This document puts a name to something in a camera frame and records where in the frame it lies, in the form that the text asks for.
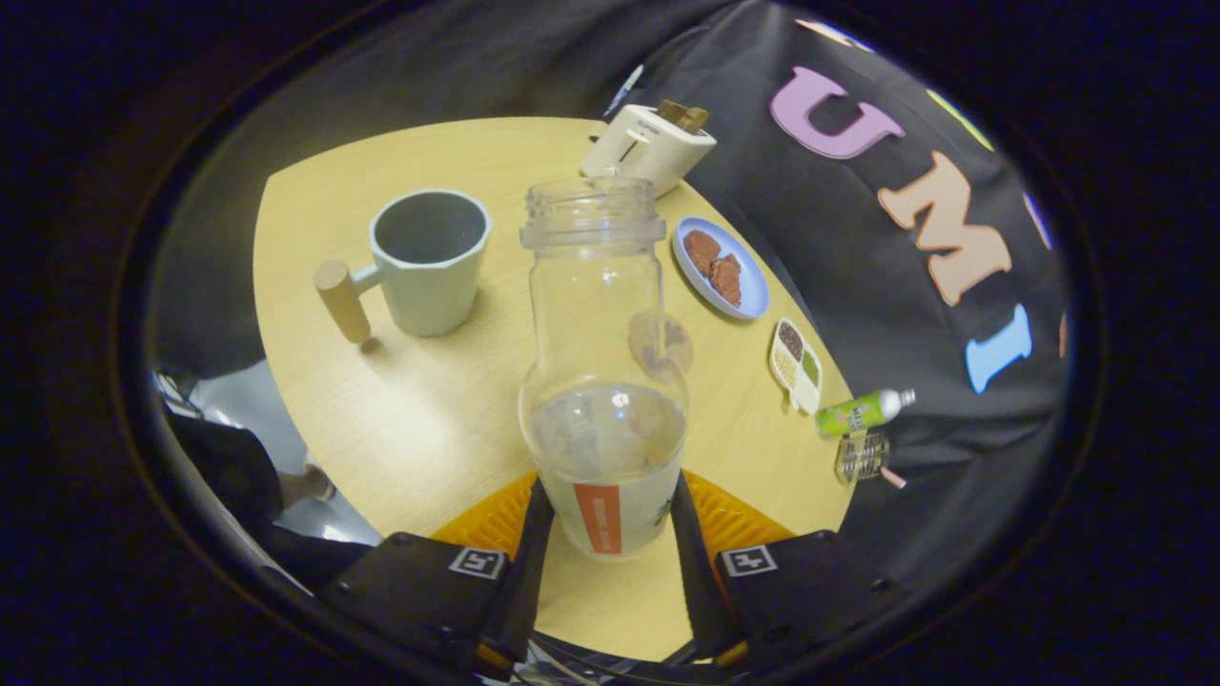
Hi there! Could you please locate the brown biscuit piece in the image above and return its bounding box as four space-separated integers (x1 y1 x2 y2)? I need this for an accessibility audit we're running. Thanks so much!
707 252 743 309
682 229 722 278

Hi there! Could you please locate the small clear glass jar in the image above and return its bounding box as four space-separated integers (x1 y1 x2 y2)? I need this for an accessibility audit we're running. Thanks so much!
834 431 893 485

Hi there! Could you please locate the clear glass juice bottle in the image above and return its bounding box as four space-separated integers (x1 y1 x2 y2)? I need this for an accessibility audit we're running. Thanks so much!
518 175 690 561

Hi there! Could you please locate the white toaster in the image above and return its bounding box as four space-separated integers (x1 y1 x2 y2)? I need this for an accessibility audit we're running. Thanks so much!
580 103 718 199

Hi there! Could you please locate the toast slice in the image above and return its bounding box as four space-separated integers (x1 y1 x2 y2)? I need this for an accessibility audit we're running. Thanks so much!
656 99 711 133

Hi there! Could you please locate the pale green cup wooden handle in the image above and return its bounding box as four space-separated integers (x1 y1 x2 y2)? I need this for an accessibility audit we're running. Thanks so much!
313 189 493 347

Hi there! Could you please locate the person's dark trouser leg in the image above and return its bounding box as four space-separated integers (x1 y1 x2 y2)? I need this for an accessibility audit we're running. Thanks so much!
157 405 377 594

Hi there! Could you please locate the black backdrop cloth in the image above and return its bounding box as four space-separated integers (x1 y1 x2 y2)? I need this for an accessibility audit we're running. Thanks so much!
600 0 1073 487

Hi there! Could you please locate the white divided spice tray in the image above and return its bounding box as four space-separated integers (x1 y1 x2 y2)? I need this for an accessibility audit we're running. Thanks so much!
767 317 824 416

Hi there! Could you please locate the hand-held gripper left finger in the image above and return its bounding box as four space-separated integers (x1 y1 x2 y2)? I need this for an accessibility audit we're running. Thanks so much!
315 472 556 674

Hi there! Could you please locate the white toaster cable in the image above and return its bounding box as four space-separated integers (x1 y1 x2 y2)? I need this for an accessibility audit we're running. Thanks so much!
603 64 646 118

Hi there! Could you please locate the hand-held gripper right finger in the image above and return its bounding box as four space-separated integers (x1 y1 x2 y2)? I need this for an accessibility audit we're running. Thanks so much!
670 468 908 670

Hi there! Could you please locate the blue plate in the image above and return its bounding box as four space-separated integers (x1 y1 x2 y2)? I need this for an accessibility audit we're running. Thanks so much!
671 216 771 321

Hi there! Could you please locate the round wooden coaster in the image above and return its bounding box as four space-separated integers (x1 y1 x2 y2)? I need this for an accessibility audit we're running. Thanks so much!
629 310 695 375

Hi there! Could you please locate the round wooden table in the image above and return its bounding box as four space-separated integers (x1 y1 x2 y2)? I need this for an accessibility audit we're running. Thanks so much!
253 116 859 664

